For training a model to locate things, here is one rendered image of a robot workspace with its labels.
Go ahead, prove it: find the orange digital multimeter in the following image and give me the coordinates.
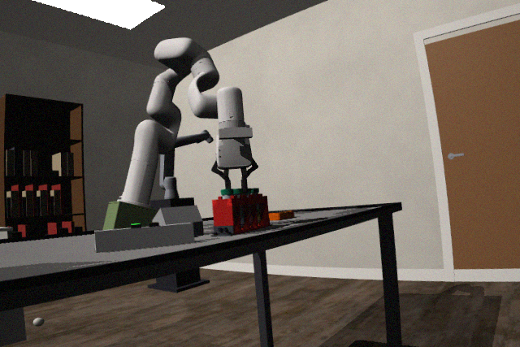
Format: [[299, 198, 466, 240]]
[[269, 211, 294, 221]]

